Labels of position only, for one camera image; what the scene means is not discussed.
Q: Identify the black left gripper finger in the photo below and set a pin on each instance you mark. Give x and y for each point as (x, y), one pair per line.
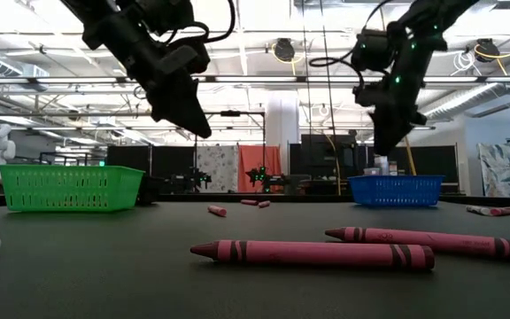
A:
(180, 111)

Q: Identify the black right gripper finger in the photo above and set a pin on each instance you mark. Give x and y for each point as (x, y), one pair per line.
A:
(390, 135)

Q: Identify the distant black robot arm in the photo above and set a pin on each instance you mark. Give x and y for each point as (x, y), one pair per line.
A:
(193, 179)
(261, 177)

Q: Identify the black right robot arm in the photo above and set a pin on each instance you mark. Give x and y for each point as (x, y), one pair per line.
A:
(419, 26)

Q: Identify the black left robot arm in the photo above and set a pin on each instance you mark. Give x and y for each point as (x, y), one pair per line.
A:
(104, 17)

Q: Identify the stacked white containers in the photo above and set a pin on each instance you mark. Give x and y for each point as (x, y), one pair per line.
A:
(381, 167)

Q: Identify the blue plastic basket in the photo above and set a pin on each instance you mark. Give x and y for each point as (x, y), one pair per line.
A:
(396, 186)

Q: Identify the black partition panel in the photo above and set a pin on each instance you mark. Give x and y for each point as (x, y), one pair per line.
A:
(436, 161)
(126, 159)

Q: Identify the white floral hanging cloth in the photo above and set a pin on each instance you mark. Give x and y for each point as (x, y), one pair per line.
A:
(219, 166)

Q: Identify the black cabinet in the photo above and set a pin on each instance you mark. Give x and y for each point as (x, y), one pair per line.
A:
(321, 153)

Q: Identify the long ceiling light strip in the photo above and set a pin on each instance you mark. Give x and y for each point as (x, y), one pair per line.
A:
(255, 79)

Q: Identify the orange hanging cloth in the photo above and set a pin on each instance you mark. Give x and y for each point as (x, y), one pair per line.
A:
(255, 157)

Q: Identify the white building column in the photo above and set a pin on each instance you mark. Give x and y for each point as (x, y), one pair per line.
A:
(281, 124)

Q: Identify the leaf pattern hanging cloth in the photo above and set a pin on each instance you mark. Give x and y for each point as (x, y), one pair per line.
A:
(503, 170)

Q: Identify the green plastic basket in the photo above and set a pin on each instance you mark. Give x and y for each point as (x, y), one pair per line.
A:
(73, 172)

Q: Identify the black table mat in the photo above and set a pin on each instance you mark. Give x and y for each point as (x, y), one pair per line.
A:
(104, 288)

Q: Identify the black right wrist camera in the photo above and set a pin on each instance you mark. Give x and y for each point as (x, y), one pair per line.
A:
(370, 95)

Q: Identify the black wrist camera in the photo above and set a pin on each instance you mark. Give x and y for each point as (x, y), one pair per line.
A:
(184, 57)
(370, 95)

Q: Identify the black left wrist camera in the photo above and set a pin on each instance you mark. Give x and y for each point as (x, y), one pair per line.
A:
(184, 57)

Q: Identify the black metal station frame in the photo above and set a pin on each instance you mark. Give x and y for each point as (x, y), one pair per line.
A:
(237, 113)

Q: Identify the silver ceiling duct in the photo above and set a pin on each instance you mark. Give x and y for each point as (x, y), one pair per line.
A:
(481, 96)

